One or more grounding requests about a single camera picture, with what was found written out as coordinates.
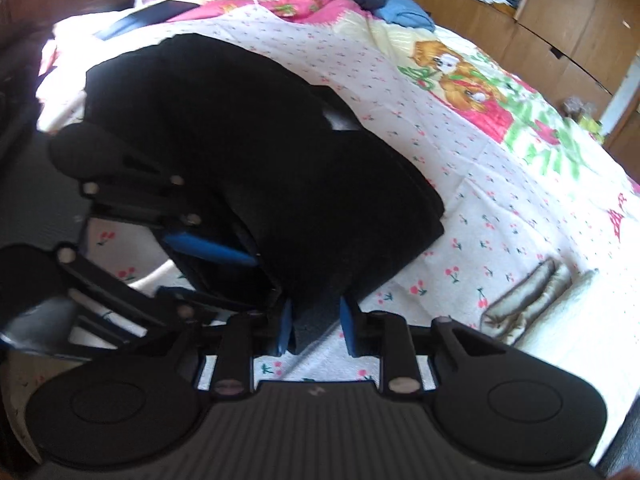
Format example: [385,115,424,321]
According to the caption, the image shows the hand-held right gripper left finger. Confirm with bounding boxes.
[167,297,296,401]

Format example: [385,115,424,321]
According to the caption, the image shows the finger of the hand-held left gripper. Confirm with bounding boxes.
[82,156,261,268]
[56,245,284,352]

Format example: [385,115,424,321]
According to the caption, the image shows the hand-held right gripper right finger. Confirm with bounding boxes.
[340,296,506,396]

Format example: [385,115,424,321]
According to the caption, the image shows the black pants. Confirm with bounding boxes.
[82,32,446,356]

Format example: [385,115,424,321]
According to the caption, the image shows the folded cream satin cloth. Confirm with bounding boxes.
[479,257,601,347]

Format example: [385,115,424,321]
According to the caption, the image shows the printed floral bedsheet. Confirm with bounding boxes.
[0,0,640,466]

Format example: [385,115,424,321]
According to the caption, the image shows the navy blue cloth band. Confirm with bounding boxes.
[91,0,202,42]

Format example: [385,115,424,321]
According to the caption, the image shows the pink and cream quilt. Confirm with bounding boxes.
[167,0,353,25]

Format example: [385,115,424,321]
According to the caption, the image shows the blue cloth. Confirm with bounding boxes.
[376,0,437,32]

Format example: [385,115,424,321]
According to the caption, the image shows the small green and grey clutter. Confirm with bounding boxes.
[562,97,603,133]

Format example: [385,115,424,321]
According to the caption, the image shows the white panel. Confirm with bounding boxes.
[599,52,640,137]

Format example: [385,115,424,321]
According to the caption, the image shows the wooden wardrobe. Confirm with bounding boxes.
[410,0,640,98]

